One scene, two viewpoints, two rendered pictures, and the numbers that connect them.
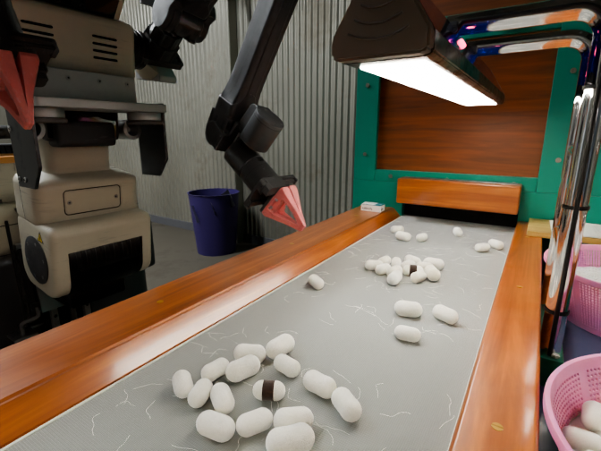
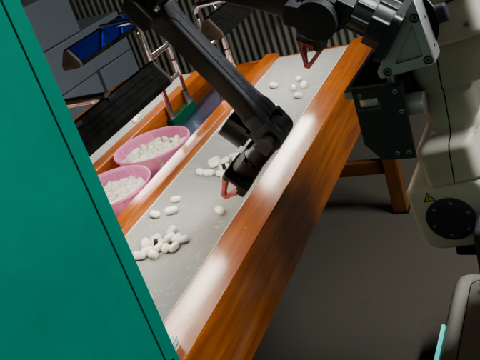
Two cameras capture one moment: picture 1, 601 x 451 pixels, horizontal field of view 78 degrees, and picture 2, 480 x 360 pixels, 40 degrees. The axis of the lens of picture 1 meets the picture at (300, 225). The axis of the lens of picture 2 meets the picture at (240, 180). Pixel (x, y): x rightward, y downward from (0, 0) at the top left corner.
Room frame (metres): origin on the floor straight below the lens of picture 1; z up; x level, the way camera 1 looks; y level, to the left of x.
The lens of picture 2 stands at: (2.06, -0.02, 1.50)
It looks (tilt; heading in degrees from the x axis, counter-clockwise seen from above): 25 degrees down; 177
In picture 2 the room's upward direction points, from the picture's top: 19 degrees counter-clockwise
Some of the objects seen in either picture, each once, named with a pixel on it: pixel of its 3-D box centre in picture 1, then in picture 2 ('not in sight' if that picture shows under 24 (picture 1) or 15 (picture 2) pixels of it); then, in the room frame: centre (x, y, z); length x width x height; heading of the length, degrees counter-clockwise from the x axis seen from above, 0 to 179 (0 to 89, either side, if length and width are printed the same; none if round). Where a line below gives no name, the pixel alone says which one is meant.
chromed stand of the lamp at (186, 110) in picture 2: not in sight; (147, 69); (-0.51, -0.10, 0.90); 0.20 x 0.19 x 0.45; 147
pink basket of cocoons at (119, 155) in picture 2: not in sight; (156, 156); (-0.04, -0.17, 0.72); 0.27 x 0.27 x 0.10
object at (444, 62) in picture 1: (457, 65); (94, 123); (0.57, -0.23, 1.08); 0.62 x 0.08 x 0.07; 147
